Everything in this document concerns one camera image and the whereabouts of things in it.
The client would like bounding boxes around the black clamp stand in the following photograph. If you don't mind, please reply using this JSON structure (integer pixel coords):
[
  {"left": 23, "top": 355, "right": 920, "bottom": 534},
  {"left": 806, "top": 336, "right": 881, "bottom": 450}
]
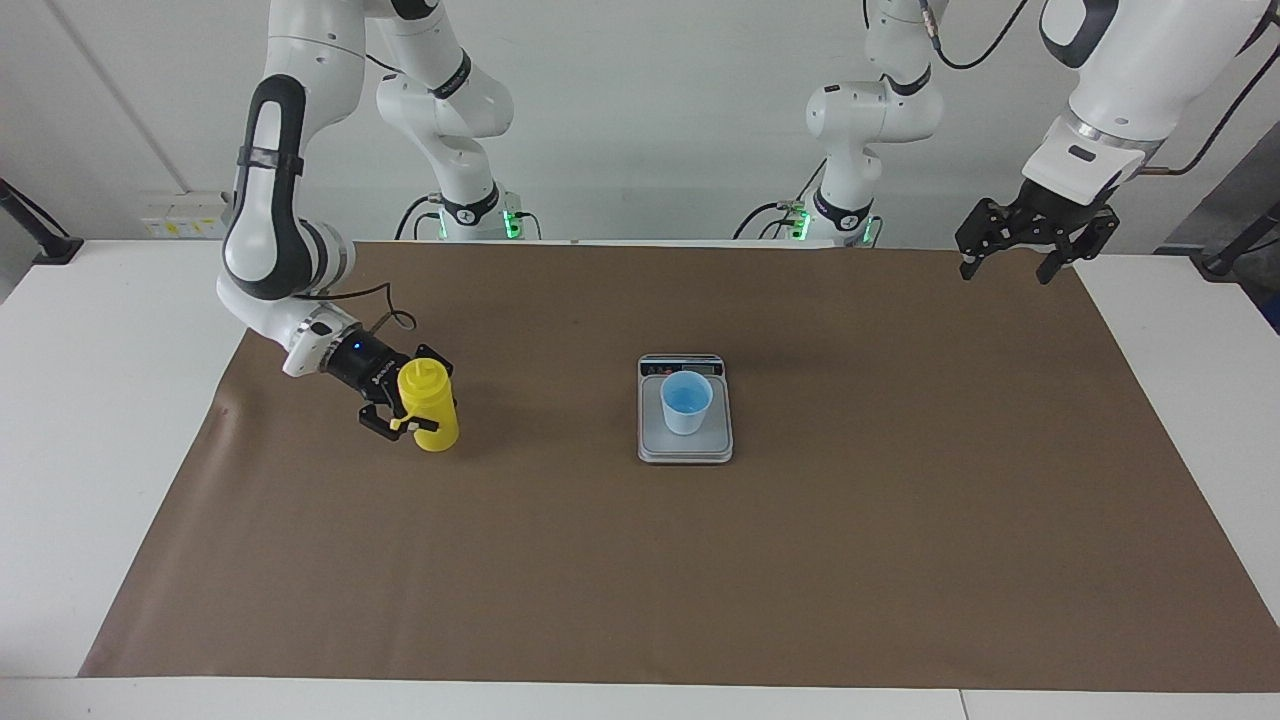
[
  {"left": 1188, "top": 198, "right": 1280, "bottom": 280},
  {"left": 0, "top": 178, "right": 85, "bottom": 266}
]

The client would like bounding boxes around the yellow squeeze bottle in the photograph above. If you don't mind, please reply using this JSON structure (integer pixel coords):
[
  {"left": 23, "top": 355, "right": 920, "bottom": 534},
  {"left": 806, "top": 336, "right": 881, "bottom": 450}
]
[{"left": 390, "top": 358, "right": 462, "bottom": 454}]

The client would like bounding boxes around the light blue plastic cup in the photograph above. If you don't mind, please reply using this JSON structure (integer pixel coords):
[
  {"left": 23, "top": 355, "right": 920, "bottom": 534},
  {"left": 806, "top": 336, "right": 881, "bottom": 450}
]
[{"left": 660, "top": 371, "right": 715, "bottom": 437}]

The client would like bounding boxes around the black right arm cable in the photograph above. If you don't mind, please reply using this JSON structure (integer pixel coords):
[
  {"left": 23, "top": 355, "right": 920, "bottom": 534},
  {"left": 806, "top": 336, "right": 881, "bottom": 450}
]
[{"left": 298, "top": 282, "right": 417, "bottom": 337}]

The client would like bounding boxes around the black base cable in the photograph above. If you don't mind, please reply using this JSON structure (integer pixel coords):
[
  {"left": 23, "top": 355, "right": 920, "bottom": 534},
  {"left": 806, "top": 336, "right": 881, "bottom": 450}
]
[
  {"left": 394, "top": 192, "right": 447, "bottom": 242},
  {"left": 732, "top": 160, "right": 831, "bottom": 242}
]

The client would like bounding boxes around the silver digital kitchen scale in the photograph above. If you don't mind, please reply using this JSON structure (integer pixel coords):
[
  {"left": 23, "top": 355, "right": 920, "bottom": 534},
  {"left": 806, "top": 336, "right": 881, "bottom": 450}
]
[{"left": 637, "top": 353, "right": 735, "bottom": 466}]

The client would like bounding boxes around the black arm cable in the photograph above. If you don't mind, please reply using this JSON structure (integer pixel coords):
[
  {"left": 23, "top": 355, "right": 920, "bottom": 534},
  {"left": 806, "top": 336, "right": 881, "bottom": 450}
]
[
  {"left": 918, "top": 0, "right": 1280, "bottom": 179},
  {"left": 298, "top": 282, "right": 417, "bottom": 337}
]

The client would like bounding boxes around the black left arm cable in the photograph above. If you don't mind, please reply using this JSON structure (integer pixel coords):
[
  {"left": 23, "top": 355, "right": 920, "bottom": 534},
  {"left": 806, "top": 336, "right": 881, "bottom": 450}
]
[{"left": 918, "top": 0, "right": 1280, "bottom": 179}]

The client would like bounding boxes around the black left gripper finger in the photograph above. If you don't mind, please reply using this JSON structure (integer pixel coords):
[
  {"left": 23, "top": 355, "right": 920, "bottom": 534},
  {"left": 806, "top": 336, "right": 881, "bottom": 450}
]
[
  {"left": 954, "top": 198, "right": 1017, "bottom": 281},
  {"left": 1037, "top": 207, "right": 1120, "bottom": 287}
]

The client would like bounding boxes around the brown paper table mat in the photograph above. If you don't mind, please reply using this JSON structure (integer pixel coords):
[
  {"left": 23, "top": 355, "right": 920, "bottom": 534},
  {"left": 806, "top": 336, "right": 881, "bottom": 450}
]
[{"left": 78, "top": 240, "right": 1280, "bottom": 694}]

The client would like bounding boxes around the white wall outlet box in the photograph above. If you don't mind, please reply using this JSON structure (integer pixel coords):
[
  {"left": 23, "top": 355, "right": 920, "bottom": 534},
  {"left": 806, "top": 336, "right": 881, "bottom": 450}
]
[{"left": 140, "top": 190, "right": 237, "bottom": 240}]

